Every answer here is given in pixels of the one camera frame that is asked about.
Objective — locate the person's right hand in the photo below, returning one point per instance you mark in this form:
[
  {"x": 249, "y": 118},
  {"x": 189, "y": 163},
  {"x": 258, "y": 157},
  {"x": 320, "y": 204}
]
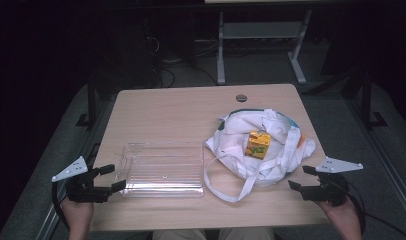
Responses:
[{"x": 341, "y": 213}]

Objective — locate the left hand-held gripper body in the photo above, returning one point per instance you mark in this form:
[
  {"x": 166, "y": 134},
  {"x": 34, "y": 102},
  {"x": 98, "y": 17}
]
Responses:
[{"x": 81, "y": 190}]

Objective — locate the white metal desk frame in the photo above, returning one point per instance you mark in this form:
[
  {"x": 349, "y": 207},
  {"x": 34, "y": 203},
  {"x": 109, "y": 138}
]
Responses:
[{"x": 220, "y": 50}]

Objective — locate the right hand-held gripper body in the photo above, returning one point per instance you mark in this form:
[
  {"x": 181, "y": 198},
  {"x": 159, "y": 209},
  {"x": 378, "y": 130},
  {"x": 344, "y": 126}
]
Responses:
[{"x": 327, "y": 191}]

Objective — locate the clear plastic tray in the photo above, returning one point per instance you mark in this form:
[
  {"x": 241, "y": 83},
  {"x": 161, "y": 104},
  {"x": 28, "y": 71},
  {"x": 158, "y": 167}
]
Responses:
[{"x": 162, "y": 171}]

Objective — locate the black metal stand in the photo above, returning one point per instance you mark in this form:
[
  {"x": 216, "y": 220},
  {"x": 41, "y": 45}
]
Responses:
[
  {"x": 91, "y": 100},
  {"x": 367, "y": 100}
]

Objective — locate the white cloth bag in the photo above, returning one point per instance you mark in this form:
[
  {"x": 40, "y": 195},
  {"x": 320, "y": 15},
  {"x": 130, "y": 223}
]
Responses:
[{"x": 237, "y": 130}]

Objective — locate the aluminium frame rail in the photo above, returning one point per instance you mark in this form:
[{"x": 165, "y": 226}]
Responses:
[
  {"x": 47, "y": 223},
  {"x": 387, "y": 170}
]

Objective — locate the person's left hand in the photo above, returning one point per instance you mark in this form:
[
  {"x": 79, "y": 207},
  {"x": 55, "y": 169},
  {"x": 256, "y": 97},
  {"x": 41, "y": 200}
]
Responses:
[{"x": 78, "y": 213}]

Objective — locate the grey round table grommet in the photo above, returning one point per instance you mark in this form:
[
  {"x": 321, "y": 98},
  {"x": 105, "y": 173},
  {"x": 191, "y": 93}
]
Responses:
[{"x": 241, "y": 98}]

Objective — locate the yellow juice carton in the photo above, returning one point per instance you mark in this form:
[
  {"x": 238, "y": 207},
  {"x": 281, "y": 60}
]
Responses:
[{"x": 257, "y": 145}]

